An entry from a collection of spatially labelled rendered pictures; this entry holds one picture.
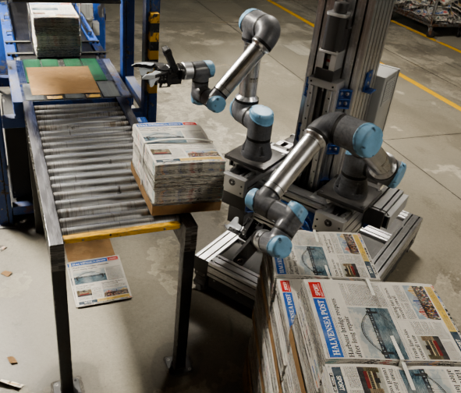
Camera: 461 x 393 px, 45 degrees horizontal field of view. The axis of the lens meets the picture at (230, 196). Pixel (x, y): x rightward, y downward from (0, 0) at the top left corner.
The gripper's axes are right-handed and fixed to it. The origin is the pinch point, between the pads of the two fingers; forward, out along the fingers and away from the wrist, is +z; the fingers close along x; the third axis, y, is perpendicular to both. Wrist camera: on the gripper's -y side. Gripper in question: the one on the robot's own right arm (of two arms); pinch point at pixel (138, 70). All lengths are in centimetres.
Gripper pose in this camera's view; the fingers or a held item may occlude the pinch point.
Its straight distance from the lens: 236.4
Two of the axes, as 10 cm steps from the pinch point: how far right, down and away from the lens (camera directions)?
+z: -8.6, 1.9, -4.7
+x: -4.8, -6.0, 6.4
